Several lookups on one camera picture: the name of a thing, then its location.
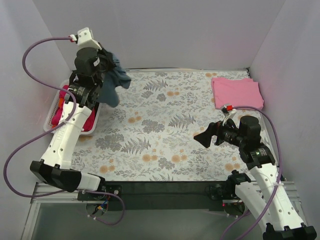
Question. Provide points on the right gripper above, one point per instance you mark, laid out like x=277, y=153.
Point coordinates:
x=216, y=134

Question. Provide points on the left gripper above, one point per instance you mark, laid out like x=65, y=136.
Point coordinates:
x=105, y=58

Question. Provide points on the blue-grey t-shirt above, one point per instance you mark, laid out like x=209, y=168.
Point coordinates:
x=112, y=75

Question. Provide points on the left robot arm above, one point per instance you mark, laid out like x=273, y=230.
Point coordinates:
x=85, y=84

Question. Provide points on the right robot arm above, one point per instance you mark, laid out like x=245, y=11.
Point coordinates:
x=272, y=209

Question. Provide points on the orange garment in basket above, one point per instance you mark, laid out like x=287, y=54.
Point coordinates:
x=61, y=102

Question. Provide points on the folded pink t-shirt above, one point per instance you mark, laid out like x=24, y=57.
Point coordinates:
x=243, y=92

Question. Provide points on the floral table mat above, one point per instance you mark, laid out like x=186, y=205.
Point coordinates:
x=149, y=136

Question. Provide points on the magenta t-shirt in basket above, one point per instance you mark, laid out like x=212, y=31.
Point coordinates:
x=56, y=113

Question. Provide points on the white plastic basket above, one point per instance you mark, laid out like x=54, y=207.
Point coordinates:
x=45, y=127

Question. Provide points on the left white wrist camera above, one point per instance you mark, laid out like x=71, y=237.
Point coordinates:
x=84, y=39

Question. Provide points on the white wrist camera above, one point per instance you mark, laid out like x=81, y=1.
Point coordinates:
x=228, y=111
x=84, y=39

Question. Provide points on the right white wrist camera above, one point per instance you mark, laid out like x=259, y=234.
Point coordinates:
x=228, y=111

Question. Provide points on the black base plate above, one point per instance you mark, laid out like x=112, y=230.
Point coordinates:
x=176, y=195

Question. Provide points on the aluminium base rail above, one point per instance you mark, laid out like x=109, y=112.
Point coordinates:
x=54, y=195

